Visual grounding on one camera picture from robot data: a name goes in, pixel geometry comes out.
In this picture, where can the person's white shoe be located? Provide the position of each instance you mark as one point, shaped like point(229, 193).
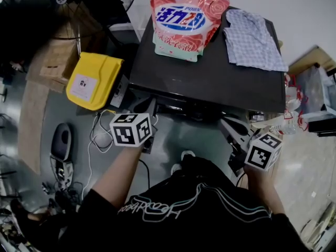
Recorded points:
point(188, 155)
point(176, 168)

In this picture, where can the grey handheld device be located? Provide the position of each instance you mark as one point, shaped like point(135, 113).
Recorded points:
point(61, 146)

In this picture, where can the grey box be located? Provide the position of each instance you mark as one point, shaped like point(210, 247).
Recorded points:
point(321, 119)

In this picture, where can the pink detergent pouch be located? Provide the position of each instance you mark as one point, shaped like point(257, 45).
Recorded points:
point(183, 22)

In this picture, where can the clear plastic bottle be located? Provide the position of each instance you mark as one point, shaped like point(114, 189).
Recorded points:
point(290, 126)

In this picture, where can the person's black t-shirt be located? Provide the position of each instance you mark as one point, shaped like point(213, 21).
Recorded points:
point(183, 214)

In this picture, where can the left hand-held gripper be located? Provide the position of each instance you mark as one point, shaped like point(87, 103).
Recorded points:
point(130, 131)

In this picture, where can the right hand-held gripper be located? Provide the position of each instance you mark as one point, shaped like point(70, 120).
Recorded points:
point(263, 151)

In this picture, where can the person's right forearm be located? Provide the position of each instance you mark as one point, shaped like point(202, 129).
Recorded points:
point(265, 190)

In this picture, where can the yellow-lid black bin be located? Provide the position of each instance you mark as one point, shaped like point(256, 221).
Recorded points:
point(90, 81)

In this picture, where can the checked shirt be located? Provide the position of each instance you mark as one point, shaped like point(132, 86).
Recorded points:
point(253, 42)

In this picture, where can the black standing fan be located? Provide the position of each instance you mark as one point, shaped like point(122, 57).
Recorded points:
point(78, 4)

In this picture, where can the person's left forearm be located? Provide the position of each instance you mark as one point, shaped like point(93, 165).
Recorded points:
point(118, 177)

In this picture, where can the cardboard box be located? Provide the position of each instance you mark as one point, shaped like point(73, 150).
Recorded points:
point(63, 59)
point(44, 80)

